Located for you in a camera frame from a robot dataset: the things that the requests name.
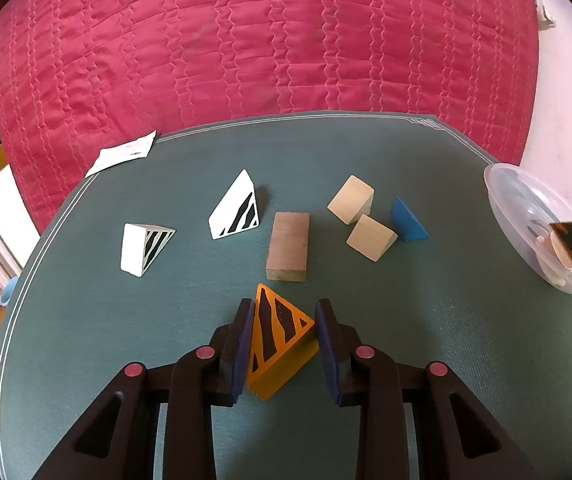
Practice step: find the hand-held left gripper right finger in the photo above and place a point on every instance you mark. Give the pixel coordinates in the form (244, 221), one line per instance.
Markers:
(327, 355)

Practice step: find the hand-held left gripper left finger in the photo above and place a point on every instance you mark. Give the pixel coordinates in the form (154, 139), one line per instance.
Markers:
(242, 355)

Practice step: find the orange striped triangular block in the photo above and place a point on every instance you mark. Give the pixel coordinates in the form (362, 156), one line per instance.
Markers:
(278, 340)

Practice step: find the clear plastic bowl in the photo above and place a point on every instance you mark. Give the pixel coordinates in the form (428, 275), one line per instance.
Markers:
(516, 205)

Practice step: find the brown rectangular wooden block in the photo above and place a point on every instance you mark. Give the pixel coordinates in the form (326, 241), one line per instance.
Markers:
(290, 245)

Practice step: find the plain wooden wedge block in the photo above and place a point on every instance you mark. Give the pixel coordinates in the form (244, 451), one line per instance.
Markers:
(370, 237)
(348, 200)

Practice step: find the round wooden disc block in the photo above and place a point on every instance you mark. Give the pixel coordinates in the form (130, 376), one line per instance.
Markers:
(558, 251)

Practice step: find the green mat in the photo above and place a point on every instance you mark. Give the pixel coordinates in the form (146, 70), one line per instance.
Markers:
(166, 310)

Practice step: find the white striped triangular block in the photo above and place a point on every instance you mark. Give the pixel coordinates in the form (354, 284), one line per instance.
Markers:
(138, 250)
(236, 207)

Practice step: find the blue wedge block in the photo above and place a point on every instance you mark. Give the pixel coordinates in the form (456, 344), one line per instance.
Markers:
(407, 222)

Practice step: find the white paper sheet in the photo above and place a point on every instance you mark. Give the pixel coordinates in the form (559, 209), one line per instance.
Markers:
(121, 154)

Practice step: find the light blue bin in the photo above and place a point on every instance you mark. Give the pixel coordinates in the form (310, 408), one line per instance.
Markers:
(8, 292)

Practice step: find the red quilted blanket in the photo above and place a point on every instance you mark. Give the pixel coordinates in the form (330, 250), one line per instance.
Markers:
(266, 35)

